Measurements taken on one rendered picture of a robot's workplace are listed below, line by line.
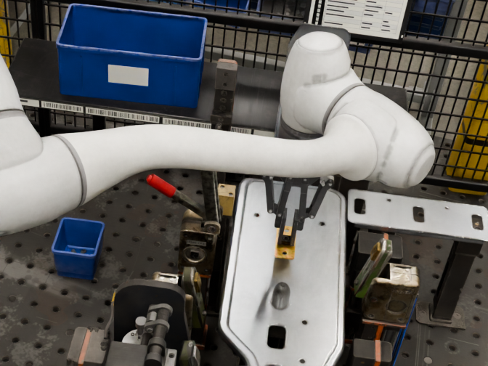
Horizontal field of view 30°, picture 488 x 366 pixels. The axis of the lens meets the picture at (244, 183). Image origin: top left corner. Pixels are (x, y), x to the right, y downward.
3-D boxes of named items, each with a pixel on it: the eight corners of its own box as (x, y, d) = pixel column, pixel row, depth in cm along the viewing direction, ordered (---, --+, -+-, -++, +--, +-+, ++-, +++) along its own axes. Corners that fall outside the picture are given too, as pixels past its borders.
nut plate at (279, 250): (294, 260, 169) (295, 255, 168) (274, 257, 169) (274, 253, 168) (296, 228, 175) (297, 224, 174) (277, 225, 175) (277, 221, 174)
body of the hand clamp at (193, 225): (203, 350, 192) (216, 234, 168) (171, 346, 192) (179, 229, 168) (207, 328, 196) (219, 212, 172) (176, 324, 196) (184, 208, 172)
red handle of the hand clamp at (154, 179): (219, 226, 167) (149, 181, 162) (212, 232, 169) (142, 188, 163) (221, 210, 170) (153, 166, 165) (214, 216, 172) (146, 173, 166)
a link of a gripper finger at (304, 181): (301, 162, 161) (309, 162, 161) (298, 208, 168) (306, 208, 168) (300, 177, 158) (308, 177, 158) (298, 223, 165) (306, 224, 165)
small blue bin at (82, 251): (96, 284, 202) (95, 257, 196) (51, 278, 202) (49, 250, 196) (106, 248, 210) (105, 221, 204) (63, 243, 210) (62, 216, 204)
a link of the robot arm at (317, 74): (263, 112, 151) (317, 155, 144) (274, 33, 141) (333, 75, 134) (309, 90, 157) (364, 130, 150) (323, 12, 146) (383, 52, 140)
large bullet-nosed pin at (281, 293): (287, 316, 164) (291, 292, 160) (269, 313, 164) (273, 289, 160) (287, 302, 166) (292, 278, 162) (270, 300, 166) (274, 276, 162)
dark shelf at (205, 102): (407, 159, 197) (411, 148, 195) (-4, 103, 198) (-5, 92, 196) (404, 98, 213) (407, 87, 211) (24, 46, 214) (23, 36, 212)
